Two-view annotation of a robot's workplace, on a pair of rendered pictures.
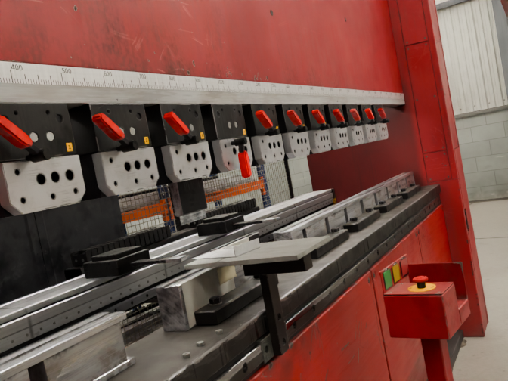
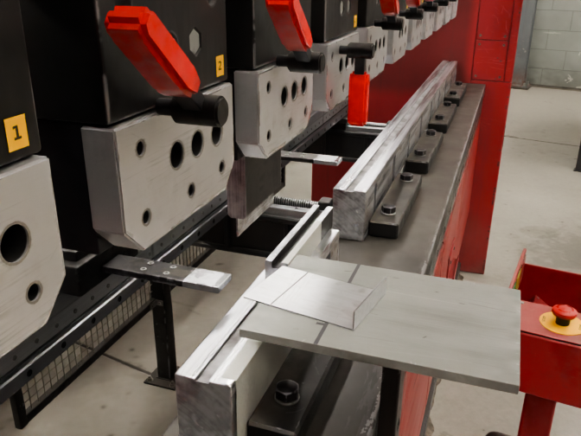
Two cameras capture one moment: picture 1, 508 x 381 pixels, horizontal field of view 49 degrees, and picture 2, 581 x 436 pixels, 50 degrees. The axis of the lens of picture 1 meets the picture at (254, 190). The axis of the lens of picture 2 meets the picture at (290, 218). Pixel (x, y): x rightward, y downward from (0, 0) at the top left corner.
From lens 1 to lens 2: 0.70 m
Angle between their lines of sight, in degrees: 21
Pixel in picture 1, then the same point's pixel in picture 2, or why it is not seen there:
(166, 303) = (195, 408)
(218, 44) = not seen: outside the picture
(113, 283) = (61, 297)
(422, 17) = not seen: outside the picture
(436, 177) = (484, 74)
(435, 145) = (494, 31)
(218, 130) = (327, 22)
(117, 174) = (152, 187)
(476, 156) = not seen: hidden behind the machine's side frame
